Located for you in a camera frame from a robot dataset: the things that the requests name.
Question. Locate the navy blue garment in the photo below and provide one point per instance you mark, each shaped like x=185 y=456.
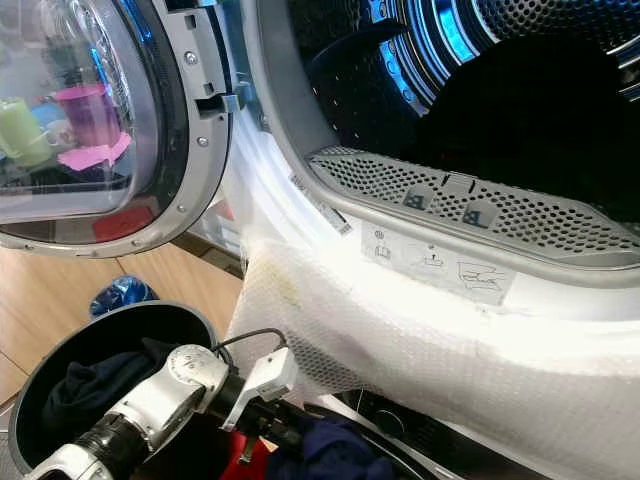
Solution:
x=330 y=452

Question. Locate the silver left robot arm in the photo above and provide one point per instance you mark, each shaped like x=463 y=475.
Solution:
x=165 y=398

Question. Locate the white front-load washing machine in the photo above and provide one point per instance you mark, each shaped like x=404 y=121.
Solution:
x=265 y=100

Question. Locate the red garment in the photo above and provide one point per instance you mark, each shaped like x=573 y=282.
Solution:
x=248 y=462

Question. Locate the white bubble wrap sheet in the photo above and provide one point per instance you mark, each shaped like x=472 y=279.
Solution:
x=440 y=350

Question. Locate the dark garment in bucket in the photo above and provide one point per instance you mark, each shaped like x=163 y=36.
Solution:
x=105 y=385

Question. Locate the black round laundry bucket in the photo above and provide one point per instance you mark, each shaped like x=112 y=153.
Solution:
x=120 y=322

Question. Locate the blue plastic bag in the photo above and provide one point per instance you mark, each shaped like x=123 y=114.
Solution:
x=122 y=297

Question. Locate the small narrow label sticker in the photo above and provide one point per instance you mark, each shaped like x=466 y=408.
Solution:
x=320 y=204

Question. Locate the white pictogram instruction sticker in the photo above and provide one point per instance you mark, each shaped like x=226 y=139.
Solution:
x=440 y=262

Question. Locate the grey perforated lint filter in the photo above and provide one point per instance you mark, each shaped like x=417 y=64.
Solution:
x=380 y=182

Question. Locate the open round washer door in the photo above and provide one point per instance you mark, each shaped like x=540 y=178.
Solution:
x=198 y=140

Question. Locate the pink napkin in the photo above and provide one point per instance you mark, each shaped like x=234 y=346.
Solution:
x=95 y=155

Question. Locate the small white cup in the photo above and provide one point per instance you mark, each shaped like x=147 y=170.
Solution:
x=60 y=136

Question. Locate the purple cup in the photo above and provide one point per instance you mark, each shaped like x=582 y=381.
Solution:
x=88 y=115

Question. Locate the green mug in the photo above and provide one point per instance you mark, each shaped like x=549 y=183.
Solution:
x=22 y=132

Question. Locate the perforated steel washer drum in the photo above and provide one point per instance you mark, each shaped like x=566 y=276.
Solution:
x=540 y=18

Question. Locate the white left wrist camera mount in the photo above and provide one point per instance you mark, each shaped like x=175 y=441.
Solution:
x=268 y=376

